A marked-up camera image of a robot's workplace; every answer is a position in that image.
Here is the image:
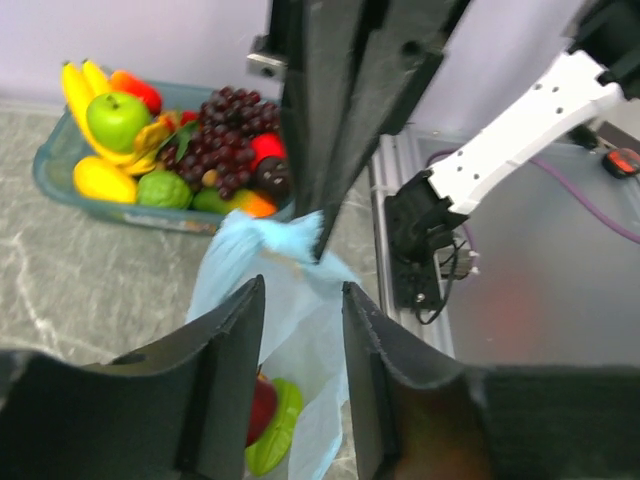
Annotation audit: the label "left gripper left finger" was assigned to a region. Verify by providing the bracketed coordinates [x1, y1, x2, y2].
[1, 277, 265, 479]

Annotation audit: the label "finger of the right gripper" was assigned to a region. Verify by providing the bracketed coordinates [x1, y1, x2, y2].
[269, 0, 391, 221]
[314, 1, 468, 258]

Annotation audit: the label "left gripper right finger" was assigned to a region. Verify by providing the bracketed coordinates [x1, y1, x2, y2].
[342, 282, 639, 479]

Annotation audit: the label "red fake apple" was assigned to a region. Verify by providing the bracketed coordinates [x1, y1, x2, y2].
[246, 373, 278, 447]

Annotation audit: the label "green fake star fruit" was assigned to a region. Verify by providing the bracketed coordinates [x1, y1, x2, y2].
[245, 378, 304, 477]

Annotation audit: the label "light blue plastic bag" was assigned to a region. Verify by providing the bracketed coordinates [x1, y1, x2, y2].
[186, 210, 357, 479]

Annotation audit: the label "yellow fake mango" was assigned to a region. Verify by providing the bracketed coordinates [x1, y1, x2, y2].
[72, 156, 137, 204]

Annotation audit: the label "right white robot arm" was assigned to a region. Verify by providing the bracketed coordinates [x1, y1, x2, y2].
[273, 1, 639, 262]

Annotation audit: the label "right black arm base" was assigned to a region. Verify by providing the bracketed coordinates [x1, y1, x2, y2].
[384, 197, 468, 326]

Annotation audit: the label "dark fake plum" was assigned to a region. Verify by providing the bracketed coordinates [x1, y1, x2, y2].
[254, 156, 291, 199]

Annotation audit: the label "purple fake grapes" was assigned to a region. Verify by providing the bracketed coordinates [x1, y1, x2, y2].
[156, 86, 280, 200]

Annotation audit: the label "small orange fake fruit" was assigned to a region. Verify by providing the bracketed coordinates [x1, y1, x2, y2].
[191, 188, 278, 218]

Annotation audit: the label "green fake custard apple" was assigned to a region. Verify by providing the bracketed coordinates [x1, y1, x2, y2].
[136, 170, 193, 210]

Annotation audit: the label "yellow fake bananas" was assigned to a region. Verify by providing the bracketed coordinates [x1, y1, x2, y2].
[61, 62, 156, 176]

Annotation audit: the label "teal plastic fruit basket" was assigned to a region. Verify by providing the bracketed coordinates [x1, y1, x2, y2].
[34, 63, 290, 233]

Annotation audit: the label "aluminium mounting rail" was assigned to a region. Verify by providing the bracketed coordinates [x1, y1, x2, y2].
[370, 132, 457, 355]

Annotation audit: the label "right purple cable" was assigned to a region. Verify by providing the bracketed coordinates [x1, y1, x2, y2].
[424, 147, 640, 246]

